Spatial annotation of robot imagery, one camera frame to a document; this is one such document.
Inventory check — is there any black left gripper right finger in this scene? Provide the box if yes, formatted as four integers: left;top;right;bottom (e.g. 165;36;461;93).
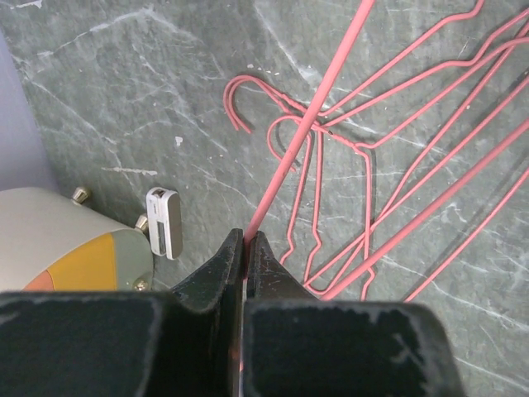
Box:
243;232;465;396

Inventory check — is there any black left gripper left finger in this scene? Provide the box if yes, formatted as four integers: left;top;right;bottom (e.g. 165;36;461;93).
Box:
1;229;244;396

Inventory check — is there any pink wire hanger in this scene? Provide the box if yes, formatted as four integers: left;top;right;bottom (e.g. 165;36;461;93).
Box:
267;0;529;303
222;1;528;298
251;1;528;388
229;0;529;303

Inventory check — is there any small white remote box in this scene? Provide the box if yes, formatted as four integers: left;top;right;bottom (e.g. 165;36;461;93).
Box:
145;187;183;261

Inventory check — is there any beige round drawer cabinet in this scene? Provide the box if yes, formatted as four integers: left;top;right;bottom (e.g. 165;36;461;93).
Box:
1;187;154;292

